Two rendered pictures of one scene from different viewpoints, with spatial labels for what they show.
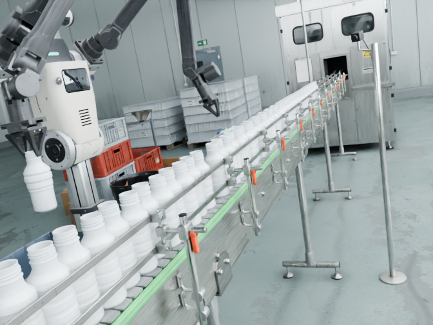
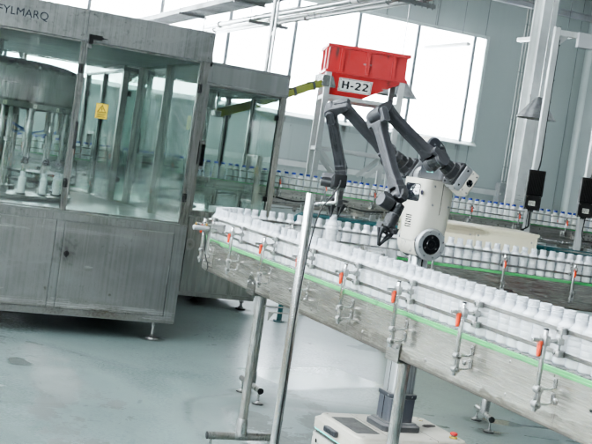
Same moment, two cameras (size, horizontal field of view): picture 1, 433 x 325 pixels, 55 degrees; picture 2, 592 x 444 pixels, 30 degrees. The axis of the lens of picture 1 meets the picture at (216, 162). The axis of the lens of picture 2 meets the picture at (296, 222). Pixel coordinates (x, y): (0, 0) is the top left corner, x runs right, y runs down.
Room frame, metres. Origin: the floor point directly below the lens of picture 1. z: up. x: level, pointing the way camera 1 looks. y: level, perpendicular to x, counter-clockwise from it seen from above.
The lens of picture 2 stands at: (4.94, -3.77, 1.48)
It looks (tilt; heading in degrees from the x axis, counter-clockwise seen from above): 3 degrees down; 134
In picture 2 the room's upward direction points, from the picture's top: 8 degrees clockwise
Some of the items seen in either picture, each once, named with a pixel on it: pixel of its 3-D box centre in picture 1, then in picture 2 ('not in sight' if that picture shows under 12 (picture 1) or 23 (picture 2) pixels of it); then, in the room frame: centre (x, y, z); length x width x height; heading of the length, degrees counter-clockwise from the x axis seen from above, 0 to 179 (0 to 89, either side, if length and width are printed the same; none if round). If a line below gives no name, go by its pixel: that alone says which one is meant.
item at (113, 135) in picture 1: (93, 135); not in sight; (3.77, 1.07, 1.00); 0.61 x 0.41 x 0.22; 165
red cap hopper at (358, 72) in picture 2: not in sight; (346, 178); (-3.19, 5.33, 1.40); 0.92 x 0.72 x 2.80; 50
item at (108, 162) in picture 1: (98, 158); not in sight; (3.78, 1.07, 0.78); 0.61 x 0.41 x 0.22; 164
